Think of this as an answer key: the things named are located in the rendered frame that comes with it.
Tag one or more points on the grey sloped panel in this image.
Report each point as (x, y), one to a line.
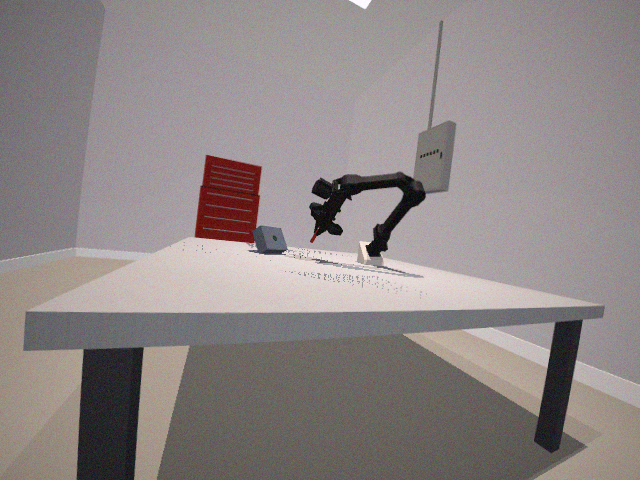
(269, 240)

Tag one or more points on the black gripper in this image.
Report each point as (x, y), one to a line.
(328, 225)

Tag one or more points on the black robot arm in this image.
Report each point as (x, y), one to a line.
(352, 184)

